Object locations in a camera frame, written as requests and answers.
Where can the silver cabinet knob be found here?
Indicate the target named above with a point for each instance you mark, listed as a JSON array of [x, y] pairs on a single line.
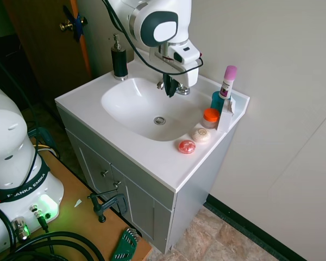
[[116, 184], [105, 172]]

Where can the blue plastic cup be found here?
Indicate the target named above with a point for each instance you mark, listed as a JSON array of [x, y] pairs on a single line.
[[216, 101]]

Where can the orange lid jar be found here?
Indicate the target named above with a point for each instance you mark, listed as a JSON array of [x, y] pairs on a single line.
[[210, 117]]

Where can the brown wooden door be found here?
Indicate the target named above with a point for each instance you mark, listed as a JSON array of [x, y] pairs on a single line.
[[46, 54]]

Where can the chrome sink drain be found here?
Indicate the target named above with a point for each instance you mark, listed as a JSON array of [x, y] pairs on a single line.
[[159, 120]]

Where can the red round soap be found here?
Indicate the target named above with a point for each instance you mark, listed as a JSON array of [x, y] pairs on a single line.
[[187, 146]]

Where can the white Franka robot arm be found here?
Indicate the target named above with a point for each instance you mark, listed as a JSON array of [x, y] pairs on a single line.
[[5, 130]]

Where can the white ceramic sink basin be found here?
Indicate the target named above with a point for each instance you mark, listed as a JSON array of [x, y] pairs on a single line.
[[141, 103]]

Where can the green hex key set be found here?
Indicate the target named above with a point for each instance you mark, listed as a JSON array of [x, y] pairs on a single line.
[[125, 244]]

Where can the pink cap deodorant stick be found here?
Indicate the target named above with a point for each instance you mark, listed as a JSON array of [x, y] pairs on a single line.
[[227, 81]]

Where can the white carton box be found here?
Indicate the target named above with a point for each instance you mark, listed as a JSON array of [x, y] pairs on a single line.
[[226, 117]]

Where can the black soap dispenser bottle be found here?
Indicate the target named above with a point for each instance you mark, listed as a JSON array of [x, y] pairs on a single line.
[[119, 62]]

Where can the black baseboard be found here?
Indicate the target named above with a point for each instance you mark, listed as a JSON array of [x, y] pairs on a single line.
[[255, 225]]

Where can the beige round soap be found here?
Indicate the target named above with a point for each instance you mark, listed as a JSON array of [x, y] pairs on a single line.
[[201, 135]]

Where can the blue tape piece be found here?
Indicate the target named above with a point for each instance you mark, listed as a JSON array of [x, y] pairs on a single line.
[[75, 23]]

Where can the black metal clamp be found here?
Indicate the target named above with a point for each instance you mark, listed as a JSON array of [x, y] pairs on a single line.
[[106, 205]]

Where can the grey vanity cabinet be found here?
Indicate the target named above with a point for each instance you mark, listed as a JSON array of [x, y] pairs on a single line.
[[141, 201]]

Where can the chrome faucet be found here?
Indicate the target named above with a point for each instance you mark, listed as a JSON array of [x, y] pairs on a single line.
[[183, 88]]

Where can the white paper scrap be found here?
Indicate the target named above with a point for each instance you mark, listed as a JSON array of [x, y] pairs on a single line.
[[77, 202]]

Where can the brass door knob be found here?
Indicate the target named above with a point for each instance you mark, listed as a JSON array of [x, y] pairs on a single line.
[[66, 25]]

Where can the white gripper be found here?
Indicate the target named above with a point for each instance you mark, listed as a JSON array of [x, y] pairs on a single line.
[[188, 62]]

